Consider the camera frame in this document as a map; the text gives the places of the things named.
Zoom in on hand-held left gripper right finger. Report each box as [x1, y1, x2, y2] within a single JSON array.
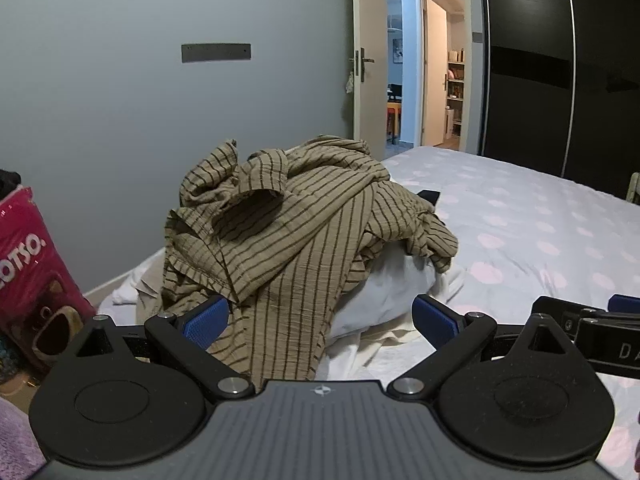
[[387, 294, 573, 397]]

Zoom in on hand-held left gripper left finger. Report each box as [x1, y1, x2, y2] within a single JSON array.
[[75, 295, 253, 398]]

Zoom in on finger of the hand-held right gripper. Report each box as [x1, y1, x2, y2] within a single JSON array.
[[607, 293, 640, 315], [531, 296, 612, 333]]

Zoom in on beige striped pants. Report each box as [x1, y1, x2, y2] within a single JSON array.
[[205, 175, 373, 382]]

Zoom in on beige striped shirt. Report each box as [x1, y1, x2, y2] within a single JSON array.
[[163, 135, 459, 313]]

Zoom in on white cloth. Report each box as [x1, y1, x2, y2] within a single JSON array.
[[327, 242, 468, 341]]

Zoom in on cream cloth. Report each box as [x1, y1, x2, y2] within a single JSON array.
[[317, 322, 433, 383]]

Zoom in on pink printed bag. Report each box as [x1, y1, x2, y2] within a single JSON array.
[[0, 186, 97, 377]]

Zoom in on red stool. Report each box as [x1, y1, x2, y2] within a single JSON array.
[[386, 102, 402, 144]]

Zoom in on purple fuzzy garment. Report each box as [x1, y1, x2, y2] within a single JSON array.
[[0, 394, 48, 480]]

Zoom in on hallway shelf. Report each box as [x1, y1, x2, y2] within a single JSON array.
[[444, 48, 466, 140]]

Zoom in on black wardrobe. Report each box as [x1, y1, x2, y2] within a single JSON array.
[[477, 0, 640, 202]]

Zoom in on hallway door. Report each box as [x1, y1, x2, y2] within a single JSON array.
[[421, 0, 449, 149]]

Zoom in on white open door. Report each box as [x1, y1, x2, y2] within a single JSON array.
[[350, 0, 390, 147]]

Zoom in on metal door handle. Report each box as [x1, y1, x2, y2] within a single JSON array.
[[349, 47, 376, 82]]

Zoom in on dark wall plaque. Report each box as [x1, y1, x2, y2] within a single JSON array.
[[181, 42, 252, 65]]

